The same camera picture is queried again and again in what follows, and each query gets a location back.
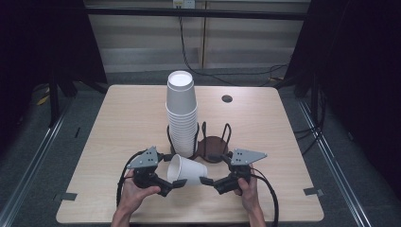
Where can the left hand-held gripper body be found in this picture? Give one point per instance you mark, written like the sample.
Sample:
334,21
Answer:
145,162

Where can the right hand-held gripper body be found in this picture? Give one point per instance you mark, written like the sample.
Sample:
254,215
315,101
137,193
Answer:
244,157

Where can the white paper cup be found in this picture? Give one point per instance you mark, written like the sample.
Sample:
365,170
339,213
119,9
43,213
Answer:
189,170

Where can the stack of white paper cups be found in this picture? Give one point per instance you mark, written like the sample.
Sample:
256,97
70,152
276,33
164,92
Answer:
182,126

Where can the person's right hand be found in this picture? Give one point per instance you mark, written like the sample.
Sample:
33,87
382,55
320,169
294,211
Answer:
249,197

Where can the person's left hand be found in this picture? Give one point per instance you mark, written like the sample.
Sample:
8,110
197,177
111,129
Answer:
134,197

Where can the small black floor strip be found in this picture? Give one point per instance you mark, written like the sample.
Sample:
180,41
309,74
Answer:
77,132

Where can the grey tape piece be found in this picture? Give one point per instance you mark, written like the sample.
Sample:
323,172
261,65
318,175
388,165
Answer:
312,191
64,196

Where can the black stand leg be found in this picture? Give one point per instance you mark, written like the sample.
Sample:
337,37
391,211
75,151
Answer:
53,101

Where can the yellow floor tape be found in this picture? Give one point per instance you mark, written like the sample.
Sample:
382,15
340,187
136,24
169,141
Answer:
42,100

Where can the black curtain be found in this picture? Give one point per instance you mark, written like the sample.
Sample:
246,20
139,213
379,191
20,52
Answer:
44,41
356,78

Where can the black horizontal bar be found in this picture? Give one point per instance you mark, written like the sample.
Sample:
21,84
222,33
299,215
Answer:
195,13

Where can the metal floor rail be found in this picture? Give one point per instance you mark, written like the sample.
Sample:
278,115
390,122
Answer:
28,173
334,170

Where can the white wall power outlet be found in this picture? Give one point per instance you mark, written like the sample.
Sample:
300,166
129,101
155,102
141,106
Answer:
184,3

